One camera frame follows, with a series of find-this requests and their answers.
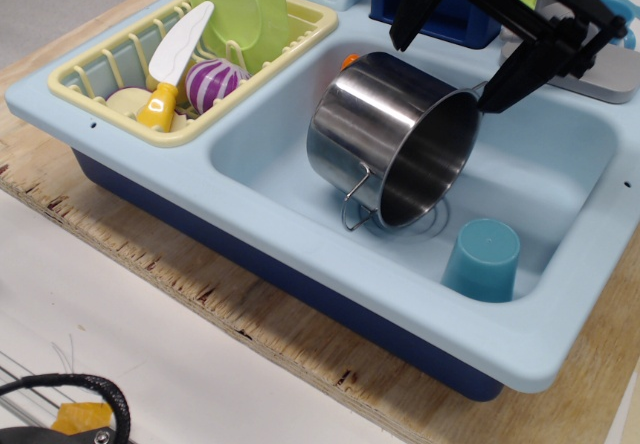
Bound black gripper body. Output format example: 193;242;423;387
439;0;629;88

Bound stainless steel pot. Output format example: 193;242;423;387
306;52;482;231

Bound light blue toy sink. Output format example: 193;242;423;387
5;2;639;393

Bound blue plastic mug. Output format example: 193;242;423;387
602;0;639;50

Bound grey toy faucet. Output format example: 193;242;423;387
499;0;639;104

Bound orange toy carrot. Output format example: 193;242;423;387
341;54;359;70

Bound green plastic plate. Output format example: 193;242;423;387
190;0;289;74

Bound teal plastic cup upside down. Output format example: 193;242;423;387
441;219;521;303

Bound purple striped toy onion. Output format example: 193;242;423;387
185;58;251;114

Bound yellow dish rack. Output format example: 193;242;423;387
47;0;338;147

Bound cream round toy piece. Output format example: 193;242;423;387
105;86;189;134

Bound plywood board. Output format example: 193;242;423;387
0;0;640;444

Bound yellow tape piece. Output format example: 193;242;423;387
51;402;113;436

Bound white toy knife yellow handle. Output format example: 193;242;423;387
137;1;215;132

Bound black braided cable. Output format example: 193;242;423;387
0;373;132;444

